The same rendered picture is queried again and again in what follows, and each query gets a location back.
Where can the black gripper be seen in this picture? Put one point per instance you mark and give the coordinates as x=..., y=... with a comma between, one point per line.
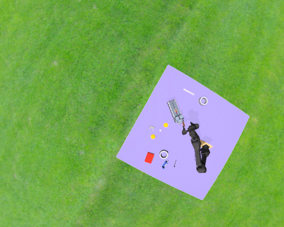
x=184, y=131

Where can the red block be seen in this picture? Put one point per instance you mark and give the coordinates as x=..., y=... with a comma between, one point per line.
x=149, y=157

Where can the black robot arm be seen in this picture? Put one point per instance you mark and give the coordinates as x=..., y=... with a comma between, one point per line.
x=195, y=141

